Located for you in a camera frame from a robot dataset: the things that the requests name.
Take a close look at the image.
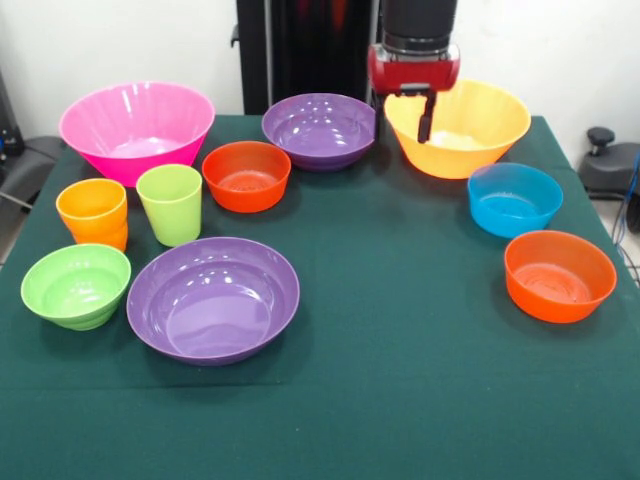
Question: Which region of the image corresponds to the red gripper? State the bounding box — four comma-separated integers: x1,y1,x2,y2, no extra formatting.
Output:
367,43,462,145

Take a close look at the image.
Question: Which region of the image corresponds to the large orange bowl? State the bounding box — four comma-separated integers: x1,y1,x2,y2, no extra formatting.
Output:
383,78,532,180

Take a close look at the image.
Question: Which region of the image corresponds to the purple bowl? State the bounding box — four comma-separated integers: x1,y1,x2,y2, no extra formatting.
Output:
125,236,301,368
260,93,377,173

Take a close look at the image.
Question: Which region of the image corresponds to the small blue bowl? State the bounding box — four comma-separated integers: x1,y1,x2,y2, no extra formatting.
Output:
467,162,565,239

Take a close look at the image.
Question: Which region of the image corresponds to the dark green tablecloth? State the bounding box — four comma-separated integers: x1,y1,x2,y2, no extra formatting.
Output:
0,114,640,480

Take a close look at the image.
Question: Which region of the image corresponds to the grey floor stand base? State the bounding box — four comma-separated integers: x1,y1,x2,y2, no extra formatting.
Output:
0,134,62,211
579,127,640,201

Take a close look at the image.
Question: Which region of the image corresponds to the small red bowl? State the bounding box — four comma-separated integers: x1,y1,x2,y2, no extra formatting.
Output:
201,140,293,215
503,229,618,325

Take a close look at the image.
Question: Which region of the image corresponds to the green cup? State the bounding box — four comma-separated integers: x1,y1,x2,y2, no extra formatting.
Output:
135,163,204,248

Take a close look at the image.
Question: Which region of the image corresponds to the large pink bowl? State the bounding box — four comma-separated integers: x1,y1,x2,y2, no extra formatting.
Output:
58,81,217,189

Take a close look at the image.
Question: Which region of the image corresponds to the orange cup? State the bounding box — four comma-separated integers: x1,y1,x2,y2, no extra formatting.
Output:
55,178,129,253

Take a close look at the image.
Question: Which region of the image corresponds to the small green bowl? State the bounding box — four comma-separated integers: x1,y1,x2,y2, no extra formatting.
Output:
20,243,133,332

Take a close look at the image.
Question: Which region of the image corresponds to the black equipment case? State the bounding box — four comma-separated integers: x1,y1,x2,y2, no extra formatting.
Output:
0,69,26,157

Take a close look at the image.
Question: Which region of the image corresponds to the blue cable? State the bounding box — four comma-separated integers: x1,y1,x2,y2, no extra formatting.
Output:
612,149,640,281

